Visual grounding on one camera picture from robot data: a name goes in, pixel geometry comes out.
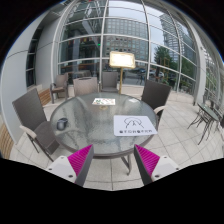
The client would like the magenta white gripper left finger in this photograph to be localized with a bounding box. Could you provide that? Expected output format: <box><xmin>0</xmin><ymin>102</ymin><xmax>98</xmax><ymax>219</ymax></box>
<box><xmin>47</xmin><ymin>145</ymin><xmax>94</xmax><ymax>186</ymax></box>

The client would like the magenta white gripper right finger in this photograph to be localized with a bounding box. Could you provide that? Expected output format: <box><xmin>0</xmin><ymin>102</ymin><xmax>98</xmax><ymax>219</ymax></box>
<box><xmin>134</xmin><ymin>144</ymin><xmax>179</xmax><ymax>185</ymax></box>

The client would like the white printed mouse pad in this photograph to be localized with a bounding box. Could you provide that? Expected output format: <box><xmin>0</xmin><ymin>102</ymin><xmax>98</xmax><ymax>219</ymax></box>
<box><xmin>114</xmin><ymin>115</ymin><xmax>157</xmax><ymax>137</ymax></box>

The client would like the grey wicker chair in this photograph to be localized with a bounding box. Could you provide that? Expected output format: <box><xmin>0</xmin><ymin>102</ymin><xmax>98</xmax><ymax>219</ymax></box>
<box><xmin>12</xmin><ymin>89</ymin><xmax>59</xmax><ymax>160</ymax></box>
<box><xmin>101</xmin><ymin>72</ymin><xmax>118</xmax><ymax>93</ymax></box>
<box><xmin>73</xmin><ymin>77</ymin><xmax>98</xmax><ymax>96</ymax></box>
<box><xmin>50</xmin><ymin>73</ymin><xmax>68</xmax><ymax>101</ymax></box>
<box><xmin>141</xmin><ymin>80</ymin><xmax>171</xmax><ymax>119</ymax></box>

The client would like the round glass patio table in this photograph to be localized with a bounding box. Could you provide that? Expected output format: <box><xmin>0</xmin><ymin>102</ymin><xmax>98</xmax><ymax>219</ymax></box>
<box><xmin>50</xmin><ymin>92</ymin><xmax>158</xmax><ymax>172</ymax></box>

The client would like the colourful menu card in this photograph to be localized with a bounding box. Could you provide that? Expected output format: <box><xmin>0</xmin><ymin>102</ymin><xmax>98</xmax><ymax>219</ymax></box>
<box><xmin>92</xmin><ymin>98</ymin><xmax>116</xmax><ymax>105</ymax></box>

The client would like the grey wicker chair right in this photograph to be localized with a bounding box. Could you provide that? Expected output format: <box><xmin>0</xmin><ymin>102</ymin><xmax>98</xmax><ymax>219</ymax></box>
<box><xmin>141</xmin><ymin>80</ymin><xmax>171</xmax><ymax>119</ymax></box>

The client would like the small metal side table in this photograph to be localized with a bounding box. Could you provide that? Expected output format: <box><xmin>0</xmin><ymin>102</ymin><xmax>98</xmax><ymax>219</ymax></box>
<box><xmin>189</xmin><ymin>103</ymin><xmax>219</xmax><ymax>143</ymax></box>

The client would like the grey wicker chair far left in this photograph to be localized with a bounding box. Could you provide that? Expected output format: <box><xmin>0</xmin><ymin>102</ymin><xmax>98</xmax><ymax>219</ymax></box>
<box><xmin>50</xmin><ymin>73</ymin><xmax>68</xmax><ymax>101</ymax></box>

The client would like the grey wicker chair back centre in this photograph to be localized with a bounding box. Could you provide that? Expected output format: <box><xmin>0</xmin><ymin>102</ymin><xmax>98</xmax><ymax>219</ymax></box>
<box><xmin>73</xmin><ymin>77</ymin><xmax>98</xmax><ymax>96</ymax></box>

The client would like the grey wicker chair far back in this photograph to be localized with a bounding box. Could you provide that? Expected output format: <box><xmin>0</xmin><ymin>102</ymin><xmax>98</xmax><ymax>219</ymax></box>
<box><xmin>101</xmin><ymin>72</ymin><xmax>118</xmax><ymax>93</ymax></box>

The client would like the illuminated menu stand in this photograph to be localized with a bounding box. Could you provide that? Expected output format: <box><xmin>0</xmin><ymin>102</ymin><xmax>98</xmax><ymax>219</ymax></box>
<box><xmin>108</xmin><ymin>50</ymin><xmax>137</xmax><ymax>95</ymax></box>

